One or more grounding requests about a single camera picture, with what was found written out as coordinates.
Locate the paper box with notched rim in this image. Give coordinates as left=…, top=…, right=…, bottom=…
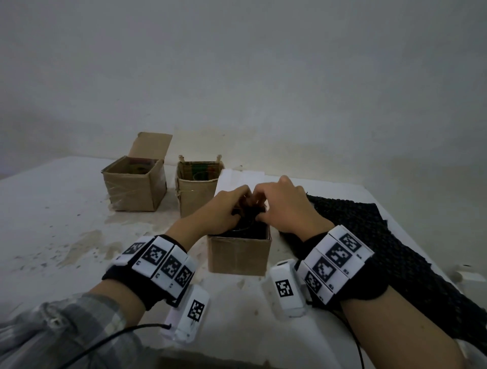
left=175, top=155, right=225, bottom=218

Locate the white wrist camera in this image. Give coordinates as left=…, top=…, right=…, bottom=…
left=261, top=259, right=309, bottom=320
left=160, top=284, right=210, bottom=345

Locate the black camera cable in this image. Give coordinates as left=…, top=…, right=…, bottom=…
left=60, top=323, right=172, bottom=369
left=334, top=310, right=364, bottom=369

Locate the black right camera cable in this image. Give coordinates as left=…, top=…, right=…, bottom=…
left=334, top=310, right=364, bottom=369

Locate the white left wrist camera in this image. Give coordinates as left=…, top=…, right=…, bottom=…
left=160, top=284, right=210, bottom=345

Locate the person's left hand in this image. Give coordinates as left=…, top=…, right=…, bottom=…
left=167, top=185, right=254, bottom=251

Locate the left wrist marker band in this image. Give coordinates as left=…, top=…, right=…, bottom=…
left=101, top=234, right=198, bottom=311

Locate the black bubble wrap piece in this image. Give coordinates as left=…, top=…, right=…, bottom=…
left=219, top=197, right=269, bottom=240

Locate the pile of black bubble wrap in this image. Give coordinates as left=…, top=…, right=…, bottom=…
left=280, top=194, right=487, bottom=354

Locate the person's right hand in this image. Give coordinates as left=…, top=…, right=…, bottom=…
left=254, top=175, right=335, bottom=242

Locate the paper box with tall flap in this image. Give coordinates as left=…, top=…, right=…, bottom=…
left=101, top=132, right=173, bottom=212

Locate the black left camera cable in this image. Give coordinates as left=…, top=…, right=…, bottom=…
left=60, top=323, right=172, bottom=369

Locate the person's left forearm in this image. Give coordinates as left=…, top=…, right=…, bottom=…
left=0, top=279, right=147, bottom=369

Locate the white plastic block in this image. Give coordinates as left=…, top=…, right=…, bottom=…
left=453, top=264, right=487, bottom=284

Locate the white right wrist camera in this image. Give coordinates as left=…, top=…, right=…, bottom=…
left=261, top=259, right=309, bottom=320

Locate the paper box with white lid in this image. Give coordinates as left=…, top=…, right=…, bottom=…
left=207, top=169, right=273, bottom=277

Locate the person's right forearm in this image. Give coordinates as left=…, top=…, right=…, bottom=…
left=340, top=287, right=469, bottom=369

